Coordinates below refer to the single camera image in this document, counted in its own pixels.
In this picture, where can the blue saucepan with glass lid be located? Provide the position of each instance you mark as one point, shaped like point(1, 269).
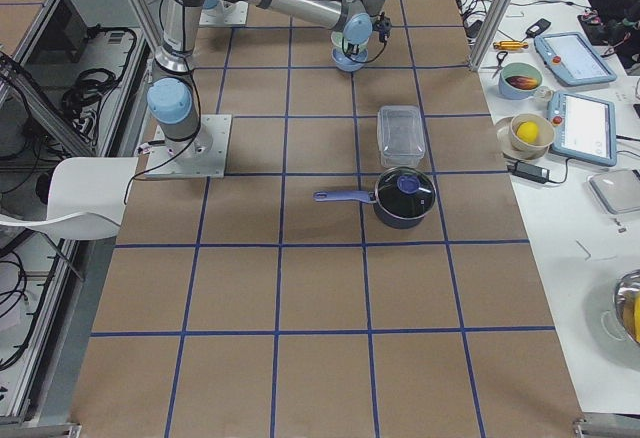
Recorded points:
point(401, 197)

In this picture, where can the white chair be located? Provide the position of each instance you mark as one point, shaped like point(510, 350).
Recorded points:
point(85, 199)

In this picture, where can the black scissors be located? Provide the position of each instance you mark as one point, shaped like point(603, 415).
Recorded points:
point(500, 58)

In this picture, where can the yellow lemon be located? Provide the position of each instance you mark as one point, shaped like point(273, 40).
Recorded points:
point(528, 132)

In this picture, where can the blue bowl with fruit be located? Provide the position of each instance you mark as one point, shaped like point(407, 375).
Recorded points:
point(519, 81)

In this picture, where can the orange handled screwdriver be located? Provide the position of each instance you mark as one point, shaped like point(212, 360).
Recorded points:
point(510, 45)

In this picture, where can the far teach pendant tablet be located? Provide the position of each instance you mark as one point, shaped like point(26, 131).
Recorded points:
point(572, 59)

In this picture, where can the near teach pendant tablet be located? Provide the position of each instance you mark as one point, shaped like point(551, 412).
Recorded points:
point(585, 128)

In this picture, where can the clear plastic food container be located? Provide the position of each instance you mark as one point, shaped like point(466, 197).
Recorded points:
point(400, 136)

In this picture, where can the teach pendant tablet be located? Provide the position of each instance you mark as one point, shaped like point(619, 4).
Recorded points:
point(585, 128)
point(572, 59)

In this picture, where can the beige bowl on saucer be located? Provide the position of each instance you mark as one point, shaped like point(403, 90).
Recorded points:
point(513, 147)

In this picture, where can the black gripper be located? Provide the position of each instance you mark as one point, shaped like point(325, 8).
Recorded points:
point(351, 50)

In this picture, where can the aluminium frame post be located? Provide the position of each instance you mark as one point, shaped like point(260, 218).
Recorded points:
point(487, 32)

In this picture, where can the green bowl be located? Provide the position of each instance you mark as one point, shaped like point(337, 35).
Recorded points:
point(339, 40)

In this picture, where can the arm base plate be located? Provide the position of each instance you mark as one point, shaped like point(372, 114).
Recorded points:
point(217, 14)
point(205, 157)

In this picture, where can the steel mixing bowl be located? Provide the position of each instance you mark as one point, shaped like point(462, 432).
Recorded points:
point(621, 321)

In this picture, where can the black power adapter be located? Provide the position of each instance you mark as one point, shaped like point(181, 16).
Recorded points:
point(529, 172)

